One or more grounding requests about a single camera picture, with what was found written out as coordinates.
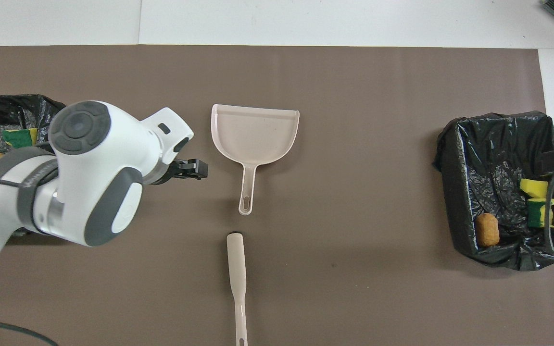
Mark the yellow green sponge piece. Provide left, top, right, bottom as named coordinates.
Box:
left=527, top=198, right=554, bottom=228

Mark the small yellow sponge piece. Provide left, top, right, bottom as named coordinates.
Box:
left=519, top=178, right=550, bottom=198

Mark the beige plastic dustpan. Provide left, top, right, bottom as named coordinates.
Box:
left=211, top=103, right=301, bottom=216

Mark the brown sponge piece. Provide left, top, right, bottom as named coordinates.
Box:
left=475, top=213, right=500, bottom=247

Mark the large yellow sponge chunk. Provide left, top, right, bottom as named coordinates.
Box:
left=2, top=128, right=38, bottom=149

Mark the brown paper table mat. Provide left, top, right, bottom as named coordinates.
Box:
left=0, top=45, right=554, bottom=346

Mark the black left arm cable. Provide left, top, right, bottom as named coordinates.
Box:
left=0, top=179, right=61, bottom=346

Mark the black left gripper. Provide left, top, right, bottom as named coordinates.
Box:
left=151, top=159, right=209, bottom=186

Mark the beige handled black bristle brush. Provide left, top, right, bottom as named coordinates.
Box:
left=226, top=232, right=249, bottom=346

